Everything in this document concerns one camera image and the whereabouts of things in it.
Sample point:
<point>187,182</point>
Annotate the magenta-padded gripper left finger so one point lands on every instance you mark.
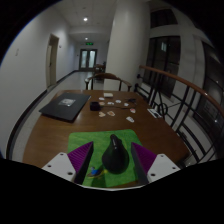
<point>61,165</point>

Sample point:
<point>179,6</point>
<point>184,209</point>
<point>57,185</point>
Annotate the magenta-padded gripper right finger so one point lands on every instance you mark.
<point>160,166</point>

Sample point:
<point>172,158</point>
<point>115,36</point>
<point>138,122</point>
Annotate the black computer mouse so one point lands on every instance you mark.
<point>115,158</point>

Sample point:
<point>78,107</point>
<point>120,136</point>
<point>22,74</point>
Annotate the green mouse pad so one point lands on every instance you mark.
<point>96,140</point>

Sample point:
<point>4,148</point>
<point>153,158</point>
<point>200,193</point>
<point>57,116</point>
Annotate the white paper with pen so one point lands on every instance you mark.
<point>154,113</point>

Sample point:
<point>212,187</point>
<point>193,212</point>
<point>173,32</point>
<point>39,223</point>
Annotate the black closed laptop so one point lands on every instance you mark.
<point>65,106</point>

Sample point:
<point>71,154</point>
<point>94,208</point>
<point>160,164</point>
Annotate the small pink white card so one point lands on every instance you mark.
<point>133,110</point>

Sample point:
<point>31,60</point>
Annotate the small tan card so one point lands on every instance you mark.
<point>111,113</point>
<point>102,114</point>
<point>101,103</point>

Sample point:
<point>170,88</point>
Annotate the small black box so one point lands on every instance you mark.
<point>94,106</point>

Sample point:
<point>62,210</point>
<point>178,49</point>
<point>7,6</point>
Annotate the small white box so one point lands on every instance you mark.
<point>108,94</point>

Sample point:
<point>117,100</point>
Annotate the wood-topped black metal railing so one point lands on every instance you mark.
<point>186,80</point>

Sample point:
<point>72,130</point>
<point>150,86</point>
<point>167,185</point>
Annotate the wooden armchair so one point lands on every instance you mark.
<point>107,76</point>

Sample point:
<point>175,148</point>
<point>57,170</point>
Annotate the white side door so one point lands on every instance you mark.
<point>52,61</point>

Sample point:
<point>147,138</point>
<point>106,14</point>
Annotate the wooden hallway cabinet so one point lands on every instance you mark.
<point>99,68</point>

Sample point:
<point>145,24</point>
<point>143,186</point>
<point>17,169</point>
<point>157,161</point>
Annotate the glass double door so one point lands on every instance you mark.
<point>88,59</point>

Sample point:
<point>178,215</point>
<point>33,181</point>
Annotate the green exit sign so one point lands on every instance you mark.
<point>89,43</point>

